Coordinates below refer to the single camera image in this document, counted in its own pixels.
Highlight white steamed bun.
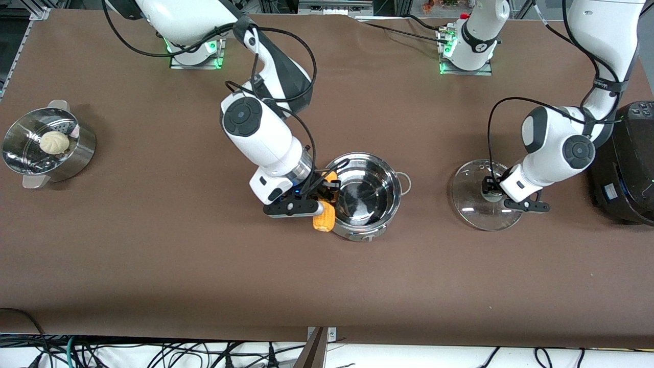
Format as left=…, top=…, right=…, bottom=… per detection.
left=40, top=131, right=71, bottom=155

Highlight aluminium frame rail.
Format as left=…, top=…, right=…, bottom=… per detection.
left=0, top=5, right=52, bottom=98

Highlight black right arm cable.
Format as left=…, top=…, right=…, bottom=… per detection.
left=102, top=0, right=318, bottom=201

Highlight black curved floor cable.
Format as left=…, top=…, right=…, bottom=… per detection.
left=0, top=307, right=50, bottom=368

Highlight steel pot with cream handles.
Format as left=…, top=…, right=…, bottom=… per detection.
left=324, top=152, right=412, bottom=242

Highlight black rice cooker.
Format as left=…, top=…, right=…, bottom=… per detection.
left=587, top=101, right=654, bottom=226

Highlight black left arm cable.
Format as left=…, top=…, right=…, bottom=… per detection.
left=487, top=0, right=639, bottom=182

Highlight black cable on table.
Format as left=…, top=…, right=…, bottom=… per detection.
left=355, top=14, right=445, bottom=44

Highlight yellow corn cob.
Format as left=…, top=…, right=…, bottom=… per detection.
left=313, top=171, right=340, bottom=234

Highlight glass pot lid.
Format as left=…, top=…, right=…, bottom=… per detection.
left=451, top=158, right=524, bottom=232

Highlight grey metal frame piece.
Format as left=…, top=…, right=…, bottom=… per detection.
left=298, top=0, right=373, bottom=16

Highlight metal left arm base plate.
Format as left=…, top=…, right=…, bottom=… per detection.
left=438, top=31, right=494, bottom=76

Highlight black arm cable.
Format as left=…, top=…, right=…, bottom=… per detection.
left=102, top=0, right=318, bottom=201
left=487, top=0, right=639, bottom=182

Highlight dark slanted post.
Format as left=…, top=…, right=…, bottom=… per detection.
left=294, top=327, right=328, bottom=368

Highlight brown table cover sheet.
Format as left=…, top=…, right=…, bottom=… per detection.
left=0, top=9, right=654, bottom=349

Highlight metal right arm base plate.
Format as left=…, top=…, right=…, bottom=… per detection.
left=170, top=36, right=225, bottom=70

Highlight steel steamer pot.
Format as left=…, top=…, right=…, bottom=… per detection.
left=3, top=100, right=97, bottom=190

